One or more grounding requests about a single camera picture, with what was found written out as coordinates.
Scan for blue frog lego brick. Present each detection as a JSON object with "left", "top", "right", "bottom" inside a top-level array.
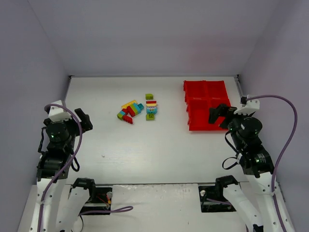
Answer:
[{"left": 146, "top": 106, "right": 157, "bottom": 115}]

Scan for large green lego brick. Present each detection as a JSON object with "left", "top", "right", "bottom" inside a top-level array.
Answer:
[{"left": 130, "top": 103, "right": 140, "bottom": 115}]

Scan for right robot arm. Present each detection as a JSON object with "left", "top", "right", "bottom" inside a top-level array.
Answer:
[{"left": 209, "top": 104, "right": 295, "bottom": 232}]

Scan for yellow lego plate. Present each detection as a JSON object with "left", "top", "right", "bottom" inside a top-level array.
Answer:
[{"left": 121, "top": 100, "right": 137, "bottom": 109}]

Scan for large red lego brick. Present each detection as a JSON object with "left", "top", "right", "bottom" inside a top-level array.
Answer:
[{"left": 126, "top": 106, "right": 136, "bottom": 117}]

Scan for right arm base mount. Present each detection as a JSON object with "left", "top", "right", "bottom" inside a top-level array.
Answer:
[{"left": 198, "top": 175, "right": 238, "bottom": 213}]

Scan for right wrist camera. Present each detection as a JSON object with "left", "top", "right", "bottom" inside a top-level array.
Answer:
[{"left": 234, "top": 95, "right": 260, "bottom": 116}]

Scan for small green lego brick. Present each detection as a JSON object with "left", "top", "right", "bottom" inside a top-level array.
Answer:
[{"left": 117, "top": 113, "right": 124, "bottom": 120}]

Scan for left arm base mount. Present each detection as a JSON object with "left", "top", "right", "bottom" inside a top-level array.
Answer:
[{"left": 70, "top": 178, "right": 113, "bottom": 216}]

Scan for red four-compartment tray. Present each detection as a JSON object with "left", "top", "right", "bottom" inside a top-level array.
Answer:
[{"left": 183, "top": 80, "right": 230, "bottom": 131}]

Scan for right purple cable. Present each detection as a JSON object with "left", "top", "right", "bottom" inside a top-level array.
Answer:
[{"left": 206, "top": 95, "right": 298, "bottom": 232}]

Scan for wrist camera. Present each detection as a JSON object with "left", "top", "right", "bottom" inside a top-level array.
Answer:
[
  {"left": 234, "top": 95, "right": 260, "bottom": 116},
  {"left": 44, "top": 106, "right": 71, "bottom": 122}
]

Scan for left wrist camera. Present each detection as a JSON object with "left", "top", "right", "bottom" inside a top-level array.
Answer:
[{"left": 44, "top": 106, "right": 71, "bottom": 122}]

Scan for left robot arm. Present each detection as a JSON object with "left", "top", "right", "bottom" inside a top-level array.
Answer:
[{"left": 29, "top": 103, "right": 96, "bottom": 232}]

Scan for red jagged lego brick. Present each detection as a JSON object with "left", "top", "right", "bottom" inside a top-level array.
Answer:
[{"left": 123, "top": 115, "right": 133, "bottom": 124}]

